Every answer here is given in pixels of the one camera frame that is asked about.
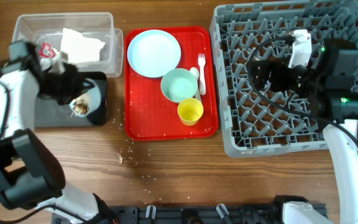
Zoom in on red sauce packet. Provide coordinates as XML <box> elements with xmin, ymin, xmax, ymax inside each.
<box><xmin>39</xmin><ymin>42</ymin><xmax>58</xmax><ymax>58</ymax></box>

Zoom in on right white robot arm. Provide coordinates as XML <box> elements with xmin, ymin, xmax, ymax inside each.
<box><xmin>246</xmin><ymin>36</ymin><xmax>358</xmax><ymax>223</ymax></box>

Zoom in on light blue plate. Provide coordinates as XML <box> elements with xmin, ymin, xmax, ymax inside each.
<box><xmin>127</xmin><ymin>29</ymin><xmax>181</xmax><ymax>78</ymax></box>

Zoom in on green bowl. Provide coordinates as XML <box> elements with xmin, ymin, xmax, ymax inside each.
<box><xmin>160</xmin><ymin>68</ymin><xmax>198</xmax><ymax>103</ymax></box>

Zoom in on clear plastic waste bin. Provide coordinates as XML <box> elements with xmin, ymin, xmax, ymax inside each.
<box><xmin>12</xmin><ymin>12</ymin><xmax>124</xmax><ymax>77</ymax></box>

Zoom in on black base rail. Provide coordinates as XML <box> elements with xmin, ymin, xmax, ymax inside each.
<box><xmin>51</xmin><ymin>203</ymin><xmax>328</xmax><ymax>224</ymax></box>

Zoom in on light blue bowl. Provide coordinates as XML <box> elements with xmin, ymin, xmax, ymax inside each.
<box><xmin>69</xmin><ymin>78</ymin><xmax>101</xmax><ymax>118</ymax></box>

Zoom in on red serving tray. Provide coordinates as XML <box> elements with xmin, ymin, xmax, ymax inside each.
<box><xmin>124</xmin><ymin>26</ymin><xmax>219</xmax><ymax>141</ymax></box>

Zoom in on black food waste tray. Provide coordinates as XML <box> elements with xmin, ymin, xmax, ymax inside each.
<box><xmin>35</xmin><ymin>72</ymin><xmax>108</xmax><ymax>128</ymax></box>

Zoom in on grey dishwasher rack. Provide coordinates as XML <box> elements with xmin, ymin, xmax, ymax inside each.
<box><xmin>209</xmin><ymin>1</ymin><xmax>358</xmax><ymax>157</ymax></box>

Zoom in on white plastic spoon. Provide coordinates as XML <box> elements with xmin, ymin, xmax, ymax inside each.
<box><xmin>190</xmin><ymin>67</ymin><xmax>202</xmax><ymax>103</ymax></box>

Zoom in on rice and food scraps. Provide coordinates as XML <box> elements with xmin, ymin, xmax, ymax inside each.
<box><xmin>70</xmin><ymin>98</ymin><xmax>90</xmax><ymax>116</ymax></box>

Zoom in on food crumb on table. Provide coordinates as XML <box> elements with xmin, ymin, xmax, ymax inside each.
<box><xmin>118</xmin><ymin>154</ymin><xmax>124</xmax><ymax>164</ymax></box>

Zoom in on crumpled white napkin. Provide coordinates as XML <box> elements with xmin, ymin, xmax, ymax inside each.
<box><xmin>60</xmin><ymin>28</ymin><xmax>105</xmax><ymax>63</ymax></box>

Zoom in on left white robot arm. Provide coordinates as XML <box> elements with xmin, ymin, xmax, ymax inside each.
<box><xmin>0</xmin><ymin>40</ymin><xmax>119</xmax><ymax>223</ymax></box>

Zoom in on pink plastic fork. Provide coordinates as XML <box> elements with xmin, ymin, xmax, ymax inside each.
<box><xmin>198</xmin><ymin>54</ymin><xmax>206</xmax><ymax>95</ymax></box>

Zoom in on yellow cup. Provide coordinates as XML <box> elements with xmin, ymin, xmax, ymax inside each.
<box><xmin>177</xmin><ymin>98</ymin><xmax>204</xmax><ymax>126</ymax></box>

